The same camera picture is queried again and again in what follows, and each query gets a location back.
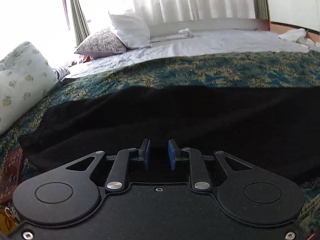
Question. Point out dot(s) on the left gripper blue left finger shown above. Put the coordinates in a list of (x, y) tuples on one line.
[(117, 179)]

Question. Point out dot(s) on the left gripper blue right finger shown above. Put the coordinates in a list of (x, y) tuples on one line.
[(199, 178)]

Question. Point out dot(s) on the black pants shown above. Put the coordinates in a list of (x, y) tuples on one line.
[(274, 128)]

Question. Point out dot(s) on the yellow patterned item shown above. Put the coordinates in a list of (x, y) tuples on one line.
[(9, 219)]

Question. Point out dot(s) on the floral grey pillow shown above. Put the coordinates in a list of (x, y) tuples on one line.
[(103, 43)]

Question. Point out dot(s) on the leaf print white duvet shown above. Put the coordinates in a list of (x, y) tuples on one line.
[(26, 78)]

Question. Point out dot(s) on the teal paisley bedspread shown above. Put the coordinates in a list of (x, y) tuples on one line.
[(235, 70)]

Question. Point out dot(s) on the white pillow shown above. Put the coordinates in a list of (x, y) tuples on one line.
[(133, 31)]

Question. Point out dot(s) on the small rolled white cloth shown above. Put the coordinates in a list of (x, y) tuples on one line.
[(185, 33)]

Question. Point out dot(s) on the green striped curtain left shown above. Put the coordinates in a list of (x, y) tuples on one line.
[(79, 22)]

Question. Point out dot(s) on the green striped curtain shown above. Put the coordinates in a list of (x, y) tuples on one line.
[(262, 9), (79, 22)]

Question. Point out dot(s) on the crumpled white cloth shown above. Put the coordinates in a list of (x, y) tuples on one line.
[(300, 36)]

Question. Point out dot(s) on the green striped curtain right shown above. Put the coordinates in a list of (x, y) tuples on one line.
[(262, 9)]

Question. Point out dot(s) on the white sheer curtain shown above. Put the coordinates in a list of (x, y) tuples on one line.
[(164, 11)]

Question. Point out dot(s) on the wooden bed frame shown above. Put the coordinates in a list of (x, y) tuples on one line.
[(281, 28)]

